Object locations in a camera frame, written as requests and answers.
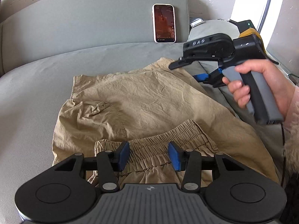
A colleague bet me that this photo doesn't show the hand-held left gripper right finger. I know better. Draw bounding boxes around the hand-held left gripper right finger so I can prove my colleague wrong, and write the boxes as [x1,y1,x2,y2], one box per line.
[168,141,246,193]

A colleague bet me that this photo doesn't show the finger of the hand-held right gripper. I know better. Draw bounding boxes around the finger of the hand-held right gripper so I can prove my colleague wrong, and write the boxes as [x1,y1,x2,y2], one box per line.
[169,59,199,70]
[193,73,212,84]

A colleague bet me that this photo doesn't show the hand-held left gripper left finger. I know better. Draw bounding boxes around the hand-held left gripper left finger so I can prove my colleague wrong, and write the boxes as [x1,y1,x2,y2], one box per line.
[54,141,130,193]

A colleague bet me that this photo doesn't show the khaki pants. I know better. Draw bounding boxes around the khaki pants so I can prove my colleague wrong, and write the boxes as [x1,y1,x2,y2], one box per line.
[53,57,281,189]

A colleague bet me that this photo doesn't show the person's right forearm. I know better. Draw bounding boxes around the person's right forearm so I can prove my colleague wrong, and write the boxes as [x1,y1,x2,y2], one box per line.
[279,96,299,182]

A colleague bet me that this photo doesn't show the person's right hand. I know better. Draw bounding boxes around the person's right hand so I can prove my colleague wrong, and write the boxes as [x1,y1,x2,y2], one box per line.
[222,59,297,122]

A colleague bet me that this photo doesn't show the black box with green light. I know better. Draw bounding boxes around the black box with green light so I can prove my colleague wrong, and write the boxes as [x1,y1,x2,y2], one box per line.
[230,20,257,38]

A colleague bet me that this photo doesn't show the yellow case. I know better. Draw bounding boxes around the yellow case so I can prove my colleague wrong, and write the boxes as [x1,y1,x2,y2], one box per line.
[239,28,265,53]

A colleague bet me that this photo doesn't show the smartphone in white case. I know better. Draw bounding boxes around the smartphone in white case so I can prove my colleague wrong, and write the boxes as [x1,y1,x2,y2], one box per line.
[152,3,177,43]

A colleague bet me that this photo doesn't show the grey fabric sofa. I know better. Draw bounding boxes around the grey fabric sofa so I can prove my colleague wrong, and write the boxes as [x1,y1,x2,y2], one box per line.
[0,0,299,224]

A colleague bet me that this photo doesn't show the black cable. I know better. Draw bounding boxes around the black cable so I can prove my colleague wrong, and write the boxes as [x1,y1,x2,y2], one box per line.
[280,122,287,189]

